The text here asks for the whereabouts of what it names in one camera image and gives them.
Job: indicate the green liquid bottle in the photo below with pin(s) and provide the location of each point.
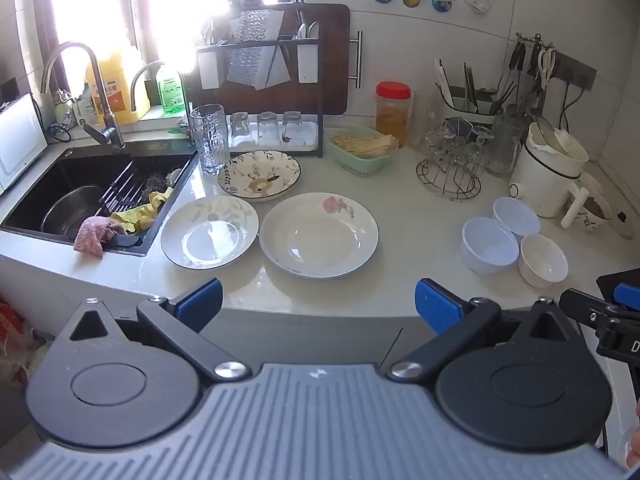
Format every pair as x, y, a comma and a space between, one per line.
172, 95

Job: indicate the black induction cooktop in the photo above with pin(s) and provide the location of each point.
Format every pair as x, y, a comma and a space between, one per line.
617, 276

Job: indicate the purple glass cup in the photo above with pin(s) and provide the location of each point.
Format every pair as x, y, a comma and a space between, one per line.
459, 127

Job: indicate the red lid plastic jar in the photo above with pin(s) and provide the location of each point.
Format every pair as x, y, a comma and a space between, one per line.
392, 120

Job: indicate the patterned bowl with brown food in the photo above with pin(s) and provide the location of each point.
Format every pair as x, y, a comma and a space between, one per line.
592, 210

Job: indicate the steel spoons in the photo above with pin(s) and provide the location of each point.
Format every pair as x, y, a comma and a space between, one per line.
310, 30

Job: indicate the white green chopstick holder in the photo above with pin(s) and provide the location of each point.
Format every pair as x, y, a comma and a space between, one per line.
472, 110

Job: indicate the silver patterned bag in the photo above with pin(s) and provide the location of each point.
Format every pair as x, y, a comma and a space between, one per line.
255, 45

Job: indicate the grey wall power strip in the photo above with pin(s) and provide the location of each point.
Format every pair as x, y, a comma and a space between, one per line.
575, 67

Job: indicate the pale green container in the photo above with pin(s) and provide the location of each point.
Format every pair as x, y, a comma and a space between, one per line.
362, 165

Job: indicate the set of clear glass cups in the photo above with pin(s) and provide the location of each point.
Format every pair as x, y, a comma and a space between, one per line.
480, 135

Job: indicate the small chrome faucet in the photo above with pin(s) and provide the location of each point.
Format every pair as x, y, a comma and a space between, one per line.
136, 85

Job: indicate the pale blue bowl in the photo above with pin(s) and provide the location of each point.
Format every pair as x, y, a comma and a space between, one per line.
517, 215
487, 246

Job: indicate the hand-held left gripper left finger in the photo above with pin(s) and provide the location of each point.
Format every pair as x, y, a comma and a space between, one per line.
200, 300

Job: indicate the black countertop rack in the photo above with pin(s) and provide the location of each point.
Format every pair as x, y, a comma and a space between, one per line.
240, 44

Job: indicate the person's right hand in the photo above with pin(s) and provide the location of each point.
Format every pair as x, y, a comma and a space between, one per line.
634, 452

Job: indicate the small clear drinking glass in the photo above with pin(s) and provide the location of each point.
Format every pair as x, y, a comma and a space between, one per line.
269, 127
292, 126
241, 127

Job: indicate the bright window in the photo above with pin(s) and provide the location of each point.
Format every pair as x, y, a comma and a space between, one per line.
165, 10

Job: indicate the pink flower white plate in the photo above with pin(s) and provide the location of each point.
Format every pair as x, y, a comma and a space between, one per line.
315, 240

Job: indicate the dark wooden cutting board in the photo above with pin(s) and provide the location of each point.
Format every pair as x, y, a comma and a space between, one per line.
332, 60

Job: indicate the white utensil holder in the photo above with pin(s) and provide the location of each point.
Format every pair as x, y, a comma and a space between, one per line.
308, 62
210, 70

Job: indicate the black kitchen sink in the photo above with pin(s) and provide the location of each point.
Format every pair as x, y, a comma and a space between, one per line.
55, 172

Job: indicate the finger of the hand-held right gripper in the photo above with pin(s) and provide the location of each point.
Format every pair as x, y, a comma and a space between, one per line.
582, 305
629, 294

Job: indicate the glass lid black knob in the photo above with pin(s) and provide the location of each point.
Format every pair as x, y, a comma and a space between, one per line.
622, 222

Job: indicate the steel bowl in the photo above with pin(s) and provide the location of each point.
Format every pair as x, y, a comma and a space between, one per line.
70, 210

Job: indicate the dark scouring pad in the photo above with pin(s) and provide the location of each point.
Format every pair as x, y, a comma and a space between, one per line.
157, 182

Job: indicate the white countertop appliance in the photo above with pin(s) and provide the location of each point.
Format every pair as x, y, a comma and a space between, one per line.
17, 140

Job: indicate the yellow cloth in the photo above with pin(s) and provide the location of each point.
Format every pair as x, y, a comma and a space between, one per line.
142, 212

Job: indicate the orange plastic bag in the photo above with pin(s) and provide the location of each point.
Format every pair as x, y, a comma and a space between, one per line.
15, 340

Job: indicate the floral deep plate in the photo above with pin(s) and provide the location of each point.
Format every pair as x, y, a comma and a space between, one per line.
260, 180

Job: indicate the beige dried strips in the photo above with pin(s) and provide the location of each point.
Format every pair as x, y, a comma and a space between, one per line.
365, 145

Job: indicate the tall clear ribbed glass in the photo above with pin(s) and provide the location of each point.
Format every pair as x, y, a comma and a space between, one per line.
210, 145

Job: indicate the green leaf white plate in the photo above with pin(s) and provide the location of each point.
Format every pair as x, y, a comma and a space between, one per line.
210, 240

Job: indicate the tall chrome faucet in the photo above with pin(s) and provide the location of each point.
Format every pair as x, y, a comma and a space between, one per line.
102, 95

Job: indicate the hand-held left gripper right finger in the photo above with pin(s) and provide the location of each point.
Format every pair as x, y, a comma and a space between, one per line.
439, 306

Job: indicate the grey draining tray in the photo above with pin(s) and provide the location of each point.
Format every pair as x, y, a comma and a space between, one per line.
311, 136

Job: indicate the pink cloth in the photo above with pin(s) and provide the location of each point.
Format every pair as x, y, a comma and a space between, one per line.
92, 235

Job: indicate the cream white bowl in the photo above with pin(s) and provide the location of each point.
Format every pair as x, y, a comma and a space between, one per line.
542, 262

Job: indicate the bundle of brown chopsticks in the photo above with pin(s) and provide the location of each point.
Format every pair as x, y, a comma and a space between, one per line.
470, 87

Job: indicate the white electric cooking pot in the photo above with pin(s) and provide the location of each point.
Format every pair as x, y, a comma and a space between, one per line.
542, 180

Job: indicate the yellow detergent bottle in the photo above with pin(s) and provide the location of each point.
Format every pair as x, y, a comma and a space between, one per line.
120, 95

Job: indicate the black sink drain rack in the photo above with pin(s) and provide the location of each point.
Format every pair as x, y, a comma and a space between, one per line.
122, 187

